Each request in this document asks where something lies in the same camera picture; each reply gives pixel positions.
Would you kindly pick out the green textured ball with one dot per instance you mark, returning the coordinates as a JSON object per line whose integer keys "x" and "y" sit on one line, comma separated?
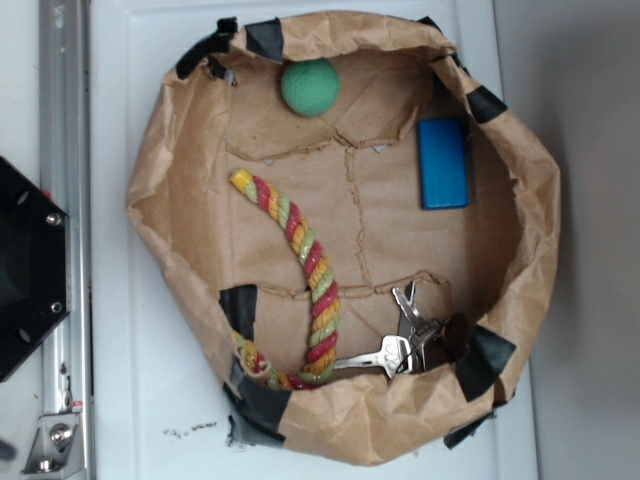
{"x": 310, "y": 87}

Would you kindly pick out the silver keys bunch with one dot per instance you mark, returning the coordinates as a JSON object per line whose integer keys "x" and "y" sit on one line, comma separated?
{"x": 421, "y": 344}

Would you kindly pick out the brown paper bag bin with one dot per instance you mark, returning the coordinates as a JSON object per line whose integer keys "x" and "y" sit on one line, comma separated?
{"x": 354, "y": 174}

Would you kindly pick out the aluminium frame rail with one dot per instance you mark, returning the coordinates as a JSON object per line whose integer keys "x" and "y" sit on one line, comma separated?
{"x": 64, "y": 174}

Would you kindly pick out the multicoloured twisted rope toy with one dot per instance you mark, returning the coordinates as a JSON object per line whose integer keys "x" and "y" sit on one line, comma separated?
{"x": 319, "y": 276}

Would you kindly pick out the metal corner bracket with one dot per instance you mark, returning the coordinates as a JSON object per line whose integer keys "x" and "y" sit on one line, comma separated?
{"x": 56, "y": 452}

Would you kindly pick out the blue rectangular block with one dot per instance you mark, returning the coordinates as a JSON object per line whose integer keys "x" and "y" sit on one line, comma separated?
{"x": 442, "y": 164}

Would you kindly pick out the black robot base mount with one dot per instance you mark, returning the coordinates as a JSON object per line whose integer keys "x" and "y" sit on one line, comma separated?
{"x": 34, "y": 292}

